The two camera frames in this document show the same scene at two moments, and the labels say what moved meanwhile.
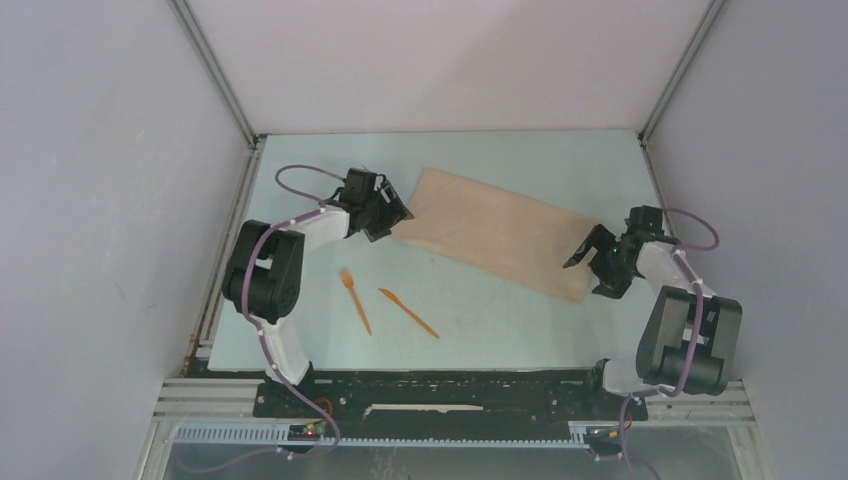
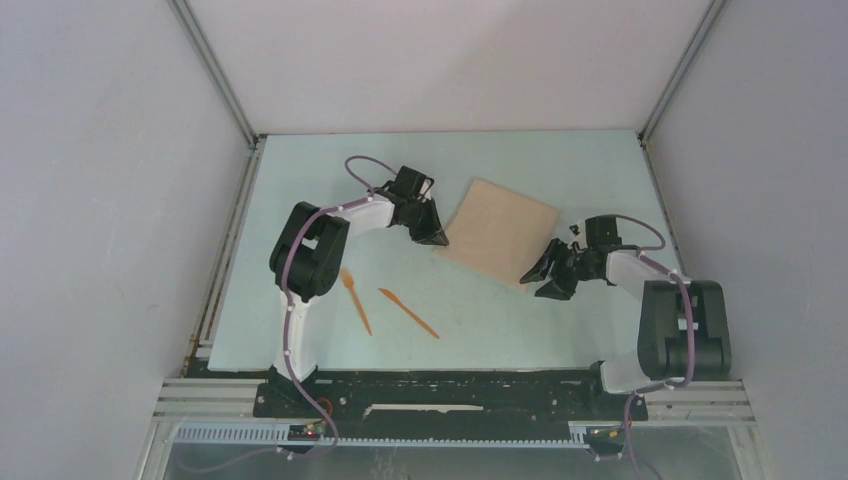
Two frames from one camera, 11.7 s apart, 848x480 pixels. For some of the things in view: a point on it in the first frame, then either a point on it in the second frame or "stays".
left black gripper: [394, 208] to [432, 232]
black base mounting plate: [460, 406] stays
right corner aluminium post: [672, 83] stays
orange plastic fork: [347, 280] stays
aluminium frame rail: [212, 399] stays
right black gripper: [599, 237] to [540, 270]
